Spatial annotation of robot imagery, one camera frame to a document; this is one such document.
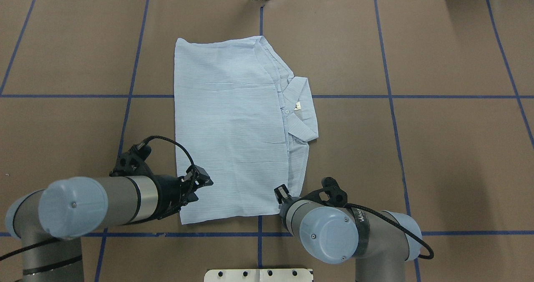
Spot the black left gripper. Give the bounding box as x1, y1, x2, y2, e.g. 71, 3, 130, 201
155, 165, 214, 220

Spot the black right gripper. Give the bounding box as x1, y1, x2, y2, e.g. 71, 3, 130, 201
274, 184, 312, 216

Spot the light blue striped shirt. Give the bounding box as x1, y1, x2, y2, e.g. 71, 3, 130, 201
174, 35, 319, 225

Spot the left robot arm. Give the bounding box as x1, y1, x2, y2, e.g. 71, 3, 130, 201
1, 166, 213, 282

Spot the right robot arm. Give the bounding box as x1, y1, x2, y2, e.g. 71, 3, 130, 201
274, 177, 434, 282

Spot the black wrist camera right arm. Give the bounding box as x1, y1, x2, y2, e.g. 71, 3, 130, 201
307, 177, 348, 208

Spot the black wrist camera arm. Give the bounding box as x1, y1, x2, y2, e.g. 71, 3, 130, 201
109, 143, 153, 177
307, 177, 348, 208

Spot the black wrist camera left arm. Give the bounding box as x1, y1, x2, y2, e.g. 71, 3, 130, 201
109, 143, 153, 177

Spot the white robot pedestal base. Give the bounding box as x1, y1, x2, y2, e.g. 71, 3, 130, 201
204, 268, 314, 282

